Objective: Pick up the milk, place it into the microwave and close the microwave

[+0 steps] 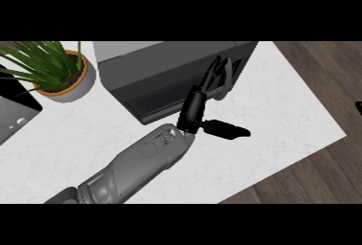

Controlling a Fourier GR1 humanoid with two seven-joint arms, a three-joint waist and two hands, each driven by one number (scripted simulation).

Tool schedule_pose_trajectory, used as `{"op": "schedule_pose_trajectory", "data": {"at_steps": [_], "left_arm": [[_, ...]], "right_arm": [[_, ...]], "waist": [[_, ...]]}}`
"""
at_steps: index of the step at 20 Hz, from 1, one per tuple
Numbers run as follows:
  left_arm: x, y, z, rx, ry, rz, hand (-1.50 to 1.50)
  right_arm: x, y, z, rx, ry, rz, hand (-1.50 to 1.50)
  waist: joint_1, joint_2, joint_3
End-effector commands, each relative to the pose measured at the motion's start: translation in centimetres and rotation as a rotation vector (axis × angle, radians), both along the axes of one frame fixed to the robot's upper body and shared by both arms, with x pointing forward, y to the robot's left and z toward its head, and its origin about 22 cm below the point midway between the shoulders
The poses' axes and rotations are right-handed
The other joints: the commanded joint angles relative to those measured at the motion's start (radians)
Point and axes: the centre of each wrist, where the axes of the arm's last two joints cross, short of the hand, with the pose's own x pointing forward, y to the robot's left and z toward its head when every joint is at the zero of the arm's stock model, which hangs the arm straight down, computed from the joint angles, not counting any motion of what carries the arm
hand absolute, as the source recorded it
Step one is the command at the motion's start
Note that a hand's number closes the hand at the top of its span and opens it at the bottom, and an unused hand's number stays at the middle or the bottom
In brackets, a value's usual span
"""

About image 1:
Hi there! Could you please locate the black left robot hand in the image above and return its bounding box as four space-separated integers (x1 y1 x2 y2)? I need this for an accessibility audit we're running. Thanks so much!
177 55 252 141

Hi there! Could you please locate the dark grey microwave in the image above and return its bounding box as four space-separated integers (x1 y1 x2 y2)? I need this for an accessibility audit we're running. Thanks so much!
92 41 261 126

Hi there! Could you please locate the green plant in white pot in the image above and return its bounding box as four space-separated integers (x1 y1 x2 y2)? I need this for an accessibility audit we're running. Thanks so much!
0 41 98 104

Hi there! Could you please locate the black and grey appliance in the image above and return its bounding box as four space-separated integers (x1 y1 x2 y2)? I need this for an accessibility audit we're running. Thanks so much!
0 65 45 146

